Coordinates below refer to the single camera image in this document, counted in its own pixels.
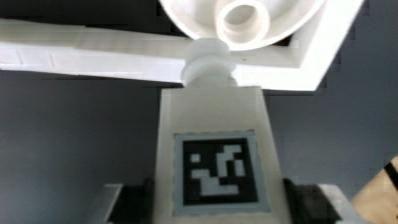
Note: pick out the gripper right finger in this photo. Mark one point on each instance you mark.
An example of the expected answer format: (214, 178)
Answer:
(319, 204)

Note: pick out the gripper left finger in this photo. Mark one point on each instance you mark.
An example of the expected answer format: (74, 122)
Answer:
(123, 204)

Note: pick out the white stool leg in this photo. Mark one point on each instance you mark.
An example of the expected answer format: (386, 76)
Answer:
(218, 176)

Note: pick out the white round stool seat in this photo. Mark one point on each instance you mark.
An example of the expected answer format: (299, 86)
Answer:
(250, 23)

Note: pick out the white U-shaped frame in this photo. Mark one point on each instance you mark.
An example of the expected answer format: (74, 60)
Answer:
(75, 50)

